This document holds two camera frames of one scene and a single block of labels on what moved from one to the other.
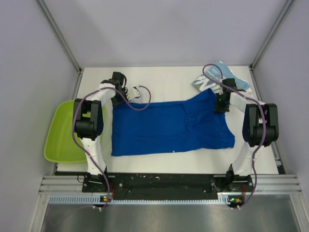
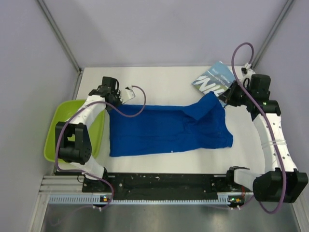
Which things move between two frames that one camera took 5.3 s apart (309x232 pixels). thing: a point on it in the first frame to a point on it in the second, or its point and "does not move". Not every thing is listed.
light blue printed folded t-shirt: [212, 79] does not move
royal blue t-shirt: [195, 123] does not move
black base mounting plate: [169, 184] does not move
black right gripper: [218, 108] to [227, 96]
